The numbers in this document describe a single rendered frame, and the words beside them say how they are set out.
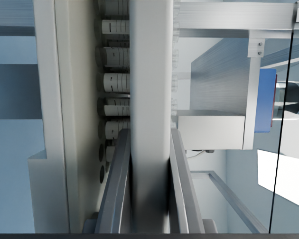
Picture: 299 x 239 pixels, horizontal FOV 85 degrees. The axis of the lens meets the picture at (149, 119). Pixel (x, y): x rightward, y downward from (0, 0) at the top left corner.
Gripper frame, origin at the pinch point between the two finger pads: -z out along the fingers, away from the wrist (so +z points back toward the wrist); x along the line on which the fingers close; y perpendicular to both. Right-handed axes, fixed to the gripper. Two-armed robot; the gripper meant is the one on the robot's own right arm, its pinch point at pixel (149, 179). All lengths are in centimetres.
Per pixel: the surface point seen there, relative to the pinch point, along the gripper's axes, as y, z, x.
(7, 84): 20, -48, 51
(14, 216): 128, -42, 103
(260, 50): 6, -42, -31
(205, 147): 29.8, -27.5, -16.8
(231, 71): 15, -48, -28
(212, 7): -3.7, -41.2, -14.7
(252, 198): 287, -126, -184
